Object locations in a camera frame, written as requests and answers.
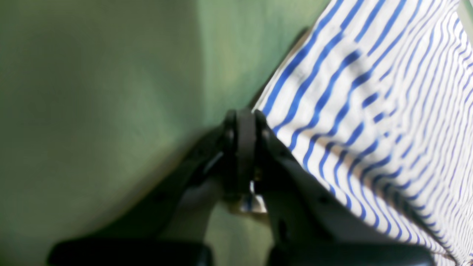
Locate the green table cloth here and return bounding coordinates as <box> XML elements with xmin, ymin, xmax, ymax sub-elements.
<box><xmin>1</xmin><ymin>0</ymin><xmax>331</xmax><ymax>266</ymax></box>

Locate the blue white striped t-shirt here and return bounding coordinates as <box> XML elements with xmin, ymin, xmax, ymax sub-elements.
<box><xmin>254</xmin><ymin>0</ymin><xmax>473</xmax><ymax>266</ymax></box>

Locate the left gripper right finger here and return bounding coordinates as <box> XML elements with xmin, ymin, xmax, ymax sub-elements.
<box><xmin>255</xmin><ymin>111</ymin><xmax>435</xmax><ymax>266</ymax></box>

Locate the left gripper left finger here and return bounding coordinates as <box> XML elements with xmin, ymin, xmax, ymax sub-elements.
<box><xmin>48</xmin><ymin>109</ymin><xmax>255</xmax><ymax>266</ymax></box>

